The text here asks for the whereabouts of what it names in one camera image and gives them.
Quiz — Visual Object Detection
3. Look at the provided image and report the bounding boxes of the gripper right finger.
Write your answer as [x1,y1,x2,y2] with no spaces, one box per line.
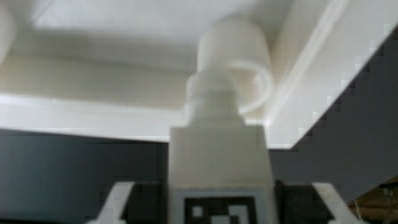
[312,183,362,224]

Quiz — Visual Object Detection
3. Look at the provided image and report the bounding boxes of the white leg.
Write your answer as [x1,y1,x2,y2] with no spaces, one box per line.
[166,18,278,224]

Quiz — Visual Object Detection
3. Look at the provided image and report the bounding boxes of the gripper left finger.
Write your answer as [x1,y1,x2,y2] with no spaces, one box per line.
[84,182,134,224]

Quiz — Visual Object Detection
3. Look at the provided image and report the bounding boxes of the white square tabletop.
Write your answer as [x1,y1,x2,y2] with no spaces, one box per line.
[0,0,398,149]

